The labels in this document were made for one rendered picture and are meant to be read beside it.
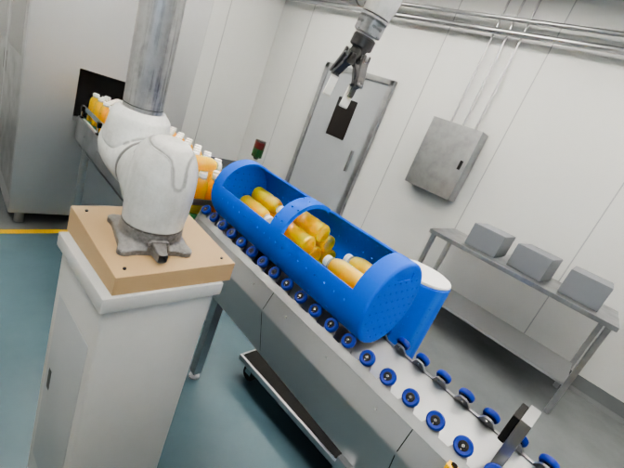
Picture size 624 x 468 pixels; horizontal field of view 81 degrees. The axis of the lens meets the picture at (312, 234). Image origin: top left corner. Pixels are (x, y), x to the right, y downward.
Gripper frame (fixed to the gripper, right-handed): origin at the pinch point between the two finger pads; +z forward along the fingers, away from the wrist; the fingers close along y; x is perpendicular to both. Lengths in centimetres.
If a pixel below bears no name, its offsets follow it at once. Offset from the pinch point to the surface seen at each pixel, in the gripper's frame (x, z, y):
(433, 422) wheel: 14, 49, 86
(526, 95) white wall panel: 301, -69, -166
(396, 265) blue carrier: 11, 28, 52
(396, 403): 12, 54, 77
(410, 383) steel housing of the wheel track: 22, 55, 71
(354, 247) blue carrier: 22, 42, 23
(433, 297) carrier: 68, 53, 33
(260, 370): 33, 144, 0
